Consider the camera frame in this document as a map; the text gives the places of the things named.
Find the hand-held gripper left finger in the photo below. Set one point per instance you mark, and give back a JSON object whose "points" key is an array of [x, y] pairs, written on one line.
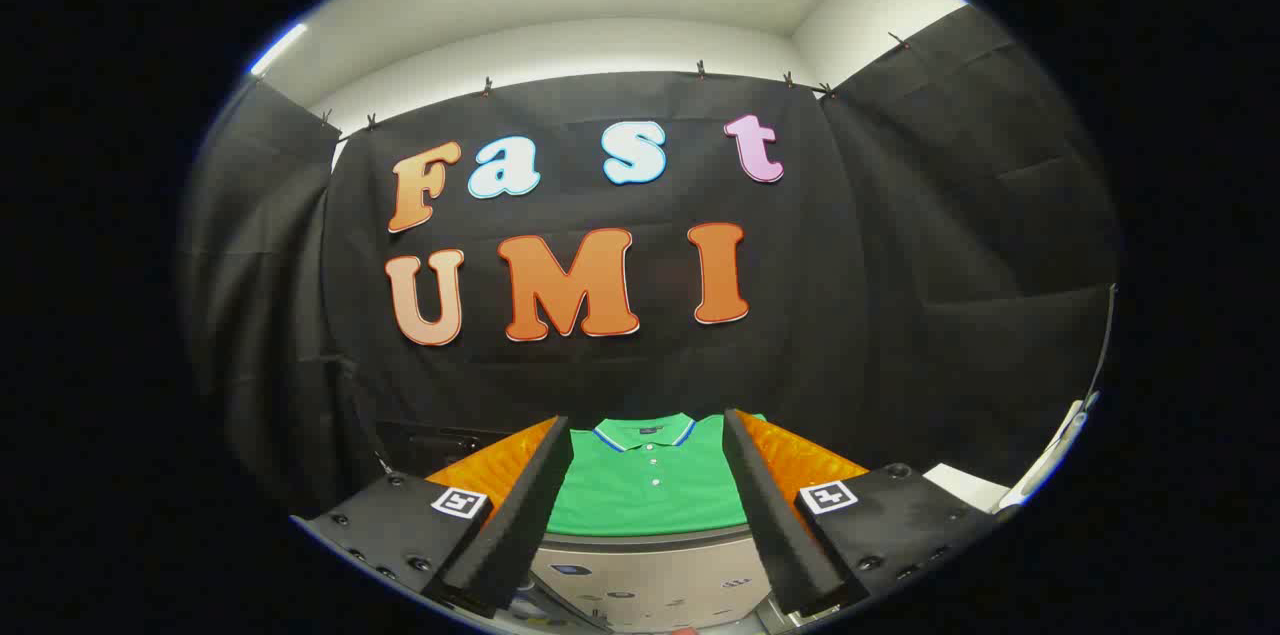
{"points": [[520, 505]]}

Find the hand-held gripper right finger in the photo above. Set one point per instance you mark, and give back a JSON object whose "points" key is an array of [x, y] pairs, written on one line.
{"points": [[775, 505]]}

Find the green polo shirt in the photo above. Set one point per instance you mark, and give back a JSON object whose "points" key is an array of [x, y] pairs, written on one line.
{"points": [[640, 495]]}

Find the black backdrop cloth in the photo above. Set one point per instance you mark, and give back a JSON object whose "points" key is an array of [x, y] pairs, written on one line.
{"points": [[600, 365]]}

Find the white flat board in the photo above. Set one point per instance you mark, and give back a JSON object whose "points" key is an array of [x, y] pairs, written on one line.
{"points": [[960, 487]]}

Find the row of cloth clips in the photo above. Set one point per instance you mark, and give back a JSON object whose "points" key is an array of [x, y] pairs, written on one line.
{"points": [[700, 69]]}

